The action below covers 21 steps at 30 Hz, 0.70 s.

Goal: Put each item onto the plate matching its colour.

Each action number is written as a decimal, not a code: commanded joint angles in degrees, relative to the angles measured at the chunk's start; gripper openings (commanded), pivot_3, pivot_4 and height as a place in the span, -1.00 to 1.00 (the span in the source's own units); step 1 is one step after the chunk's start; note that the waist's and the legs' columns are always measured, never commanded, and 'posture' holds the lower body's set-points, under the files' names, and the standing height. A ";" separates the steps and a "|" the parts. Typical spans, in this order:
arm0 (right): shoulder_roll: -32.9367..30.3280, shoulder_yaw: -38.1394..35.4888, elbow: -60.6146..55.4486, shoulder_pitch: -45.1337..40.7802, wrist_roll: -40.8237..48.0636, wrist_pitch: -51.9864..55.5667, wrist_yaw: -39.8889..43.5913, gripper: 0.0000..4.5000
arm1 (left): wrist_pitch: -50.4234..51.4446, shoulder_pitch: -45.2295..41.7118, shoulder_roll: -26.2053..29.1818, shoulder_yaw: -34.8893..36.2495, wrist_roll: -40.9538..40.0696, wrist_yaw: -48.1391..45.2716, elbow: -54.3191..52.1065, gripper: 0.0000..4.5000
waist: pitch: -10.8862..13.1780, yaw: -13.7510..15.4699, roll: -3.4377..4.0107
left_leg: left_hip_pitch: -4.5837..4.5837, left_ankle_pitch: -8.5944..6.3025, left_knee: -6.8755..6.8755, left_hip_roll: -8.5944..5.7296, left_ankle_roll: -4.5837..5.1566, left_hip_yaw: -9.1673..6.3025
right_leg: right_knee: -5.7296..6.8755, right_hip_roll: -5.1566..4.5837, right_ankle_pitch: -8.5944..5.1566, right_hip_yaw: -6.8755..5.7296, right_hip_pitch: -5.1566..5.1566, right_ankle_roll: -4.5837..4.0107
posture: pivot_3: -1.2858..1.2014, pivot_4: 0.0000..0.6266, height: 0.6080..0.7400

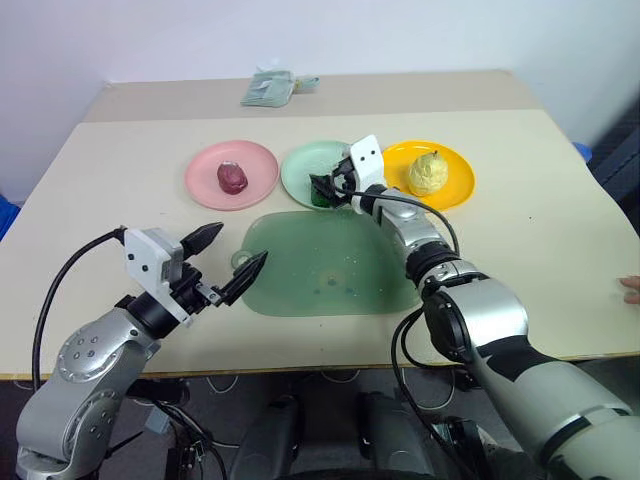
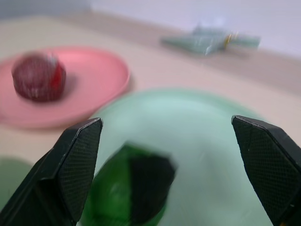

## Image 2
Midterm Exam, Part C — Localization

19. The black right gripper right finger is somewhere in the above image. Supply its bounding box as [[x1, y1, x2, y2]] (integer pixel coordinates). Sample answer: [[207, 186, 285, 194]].
[[231, 114, 301, 226]]

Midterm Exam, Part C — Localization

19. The pale green flat packet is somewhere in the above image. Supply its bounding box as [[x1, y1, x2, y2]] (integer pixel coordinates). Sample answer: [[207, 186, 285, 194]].
[[160, 23, 261, 56]]

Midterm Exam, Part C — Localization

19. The dark red round item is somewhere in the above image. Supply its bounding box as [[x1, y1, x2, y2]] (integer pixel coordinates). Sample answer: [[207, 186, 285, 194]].
[[11, 52, 67, 103]]

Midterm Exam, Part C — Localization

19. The pink round plate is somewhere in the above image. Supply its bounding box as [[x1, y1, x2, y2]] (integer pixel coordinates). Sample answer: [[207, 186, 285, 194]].
[[0, 46, 131, 129]]

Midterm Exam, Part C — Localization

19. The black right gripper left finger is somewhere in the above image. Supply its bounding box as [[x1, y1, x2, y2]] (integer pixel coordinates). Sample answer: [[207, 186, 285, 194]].
[[0, 117, 103, 226]]

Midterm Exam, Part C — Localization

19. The light green round plate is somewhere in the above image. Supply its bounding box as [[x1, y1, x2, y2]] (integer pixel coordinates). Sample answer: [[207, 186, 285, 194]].
[[77, 88, 275, 226]]

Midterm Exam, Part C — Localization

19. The green glossy item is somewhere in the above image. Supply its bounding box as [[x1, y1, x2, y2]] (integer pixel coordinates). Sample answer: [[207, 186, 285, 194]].
[[82, 141, 177, 226]]

